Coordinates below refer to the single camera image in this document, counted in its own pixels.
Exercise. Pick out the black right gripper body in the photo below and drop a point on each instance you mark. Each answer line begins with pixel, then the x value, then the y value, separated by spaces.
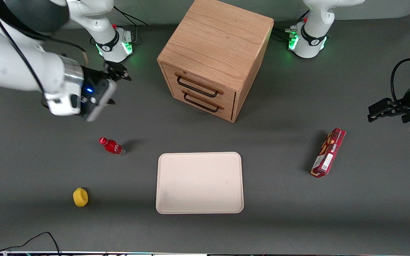
pixel 94 79

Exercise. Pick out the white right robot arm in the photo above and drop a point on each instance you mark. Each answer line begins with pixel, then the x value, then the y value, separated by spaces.
pixel 12 64

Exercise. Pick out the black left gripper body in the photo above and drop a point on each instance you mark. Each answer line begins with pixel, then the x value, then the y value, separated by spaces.
pixel 401 107

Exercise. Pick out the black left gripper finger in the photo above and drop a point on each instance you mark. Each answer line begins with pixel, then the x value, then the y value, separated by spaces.
pixel 381 106
pixel 379 116

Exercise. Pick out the red plastic bottle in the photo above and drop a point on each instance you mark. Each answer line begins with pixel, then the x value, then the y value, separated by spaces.
pixel 112 146

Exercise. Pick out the yellow lemon toy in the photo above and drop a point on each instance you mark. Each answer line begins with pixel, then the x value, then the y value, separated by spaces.
pixel 80 197

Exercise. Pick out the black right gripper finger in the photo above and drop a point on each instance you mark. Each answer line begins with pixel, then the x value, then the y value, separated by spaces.
pixel 111 102
pixel 117 72

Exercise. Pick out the wooden drawer cabinet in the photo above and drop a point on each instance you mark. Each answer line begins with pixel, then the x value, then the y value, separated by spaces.
pixel 219 39

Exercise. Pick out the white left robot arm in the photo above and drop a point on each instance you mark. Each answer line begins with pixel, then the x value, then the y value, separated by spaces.
pixel 313 32

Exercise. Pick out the red snack box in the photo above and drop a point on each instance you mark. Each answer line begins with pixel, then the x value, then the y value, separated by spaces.
pixel 327 153

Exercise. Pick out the beige rectangular tray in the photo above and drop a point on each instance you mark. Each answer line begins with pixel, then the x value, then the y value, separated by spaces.
pixel 199 183

